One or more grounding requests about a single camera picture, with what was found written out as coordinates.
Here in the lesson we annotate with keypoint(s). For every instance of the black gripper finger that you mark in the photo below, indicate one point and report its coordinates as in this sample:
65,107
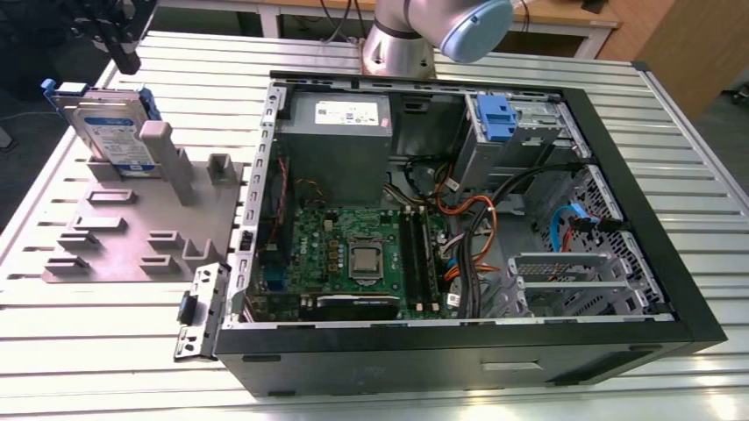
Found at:
114,44
131,54

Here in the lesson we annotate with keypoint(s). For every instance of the hard disk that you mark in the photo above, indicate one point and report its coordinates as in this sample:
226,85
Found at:
111,131

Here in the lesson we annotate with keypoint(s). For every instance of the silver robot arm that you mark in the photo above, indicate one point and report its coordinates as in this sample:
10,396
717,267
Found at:
404,52

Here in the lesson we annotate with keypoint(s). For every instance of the metal disk bay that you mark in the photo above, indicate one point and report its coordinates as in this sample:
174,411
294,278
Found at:
573,286

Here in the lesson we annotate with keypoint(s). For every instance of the black table corner cap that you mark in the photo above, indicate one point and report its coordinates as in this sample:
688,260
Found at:
135,33
641,66

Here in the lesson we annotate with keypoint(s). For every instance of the dark floor object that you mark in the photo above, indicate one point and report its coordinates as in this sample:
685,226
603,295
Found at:
5,138

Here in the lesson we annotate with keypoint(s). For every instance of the grey parts rack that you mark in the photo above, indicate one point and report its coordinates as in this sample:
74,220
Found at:
153,219

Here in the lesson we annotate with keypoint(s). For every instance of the grey power supply unit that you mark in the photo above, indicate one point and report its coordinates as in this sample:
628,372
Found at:
340,166

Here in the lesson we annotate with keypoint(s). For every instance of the green motherboard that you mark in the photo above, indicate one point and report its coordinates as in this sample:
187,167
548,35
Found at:
316,245

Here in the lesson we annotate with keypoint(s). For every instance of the silver CPU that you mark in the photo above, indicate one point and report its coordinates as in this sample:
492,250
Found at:
366,259

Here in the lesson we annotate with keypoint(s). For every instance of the blue drive latch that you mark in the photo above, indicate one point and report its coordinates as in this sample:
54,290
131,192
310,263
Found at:
496,116

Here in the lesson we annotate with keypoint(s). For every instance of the CPU socket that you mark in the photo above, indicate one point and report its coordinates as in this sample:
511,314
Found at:
369,280

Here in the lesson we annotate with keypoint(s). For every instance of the black RAM slot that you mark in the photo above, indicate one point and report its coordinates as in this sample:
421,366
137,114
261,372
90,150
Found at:
413,259
429,259

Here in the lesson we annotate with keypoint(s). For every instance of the grey metal drive cage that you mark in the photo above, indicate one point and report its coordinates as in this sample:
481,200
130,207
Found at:
504,158

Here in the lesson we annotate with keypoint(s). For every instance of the black graphics card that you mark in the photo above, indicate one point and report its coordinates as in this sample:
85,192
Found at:
352,309

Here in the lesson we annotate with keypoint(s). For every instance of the small black desk item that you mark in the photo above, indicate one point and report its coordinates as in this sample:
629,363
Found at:
595,5

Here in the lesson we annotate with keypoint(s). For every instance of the black PC case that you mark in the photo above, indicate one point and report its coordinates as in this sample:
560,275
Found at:
410,364

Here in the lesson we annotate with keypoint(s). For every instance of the wooden cabinet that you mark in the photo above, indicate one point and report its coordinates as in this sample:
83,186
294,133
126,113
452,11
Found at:
691,44

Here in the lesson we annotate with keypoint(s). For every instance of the black chair base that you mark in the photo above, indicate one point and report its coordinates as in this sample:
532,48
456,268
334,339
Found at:
743,94

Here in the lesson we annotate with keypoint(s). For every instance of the blue bracket clip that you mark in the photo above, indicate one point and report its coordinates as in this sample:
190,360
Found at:
187,307

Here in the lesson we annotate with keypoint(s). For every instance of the metal expansion slot bracket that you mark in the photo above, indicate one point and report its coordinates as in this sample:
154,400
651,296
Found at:
211,307

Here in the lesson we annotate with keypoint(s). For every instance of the wooden desk white frame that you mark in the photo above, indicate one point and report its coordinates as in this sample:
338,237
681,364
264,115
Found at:
573,15

